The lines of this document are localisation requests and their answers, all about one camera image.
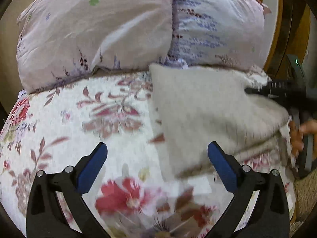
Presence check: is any cream ribbed knit sweater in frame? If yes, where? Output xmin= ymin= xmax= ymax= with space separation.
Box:
xmin=149 ymin=64 xmax=289 ymax=180

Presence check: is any person's right hand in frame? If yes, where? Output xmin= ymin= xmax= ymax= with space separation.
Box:
xmin=288 ymin=119 xmax=317 ymax=157

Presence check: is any floral quilted bedspread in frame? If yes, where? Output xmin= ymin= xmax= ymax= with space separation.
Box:
xmin=1 ymin=71 xmax=296 ymax=237

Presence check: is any white wooden-trimmed headboard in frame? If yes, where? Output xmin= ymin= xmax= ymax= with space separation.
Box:
xmin=257 ymin=0 xmax=316 ymax=79

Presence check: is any pale pink floral pillow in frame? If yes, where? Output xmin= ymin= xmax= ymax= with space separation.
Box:
xmin=16 ymin=0 xmax=265 ymax=93

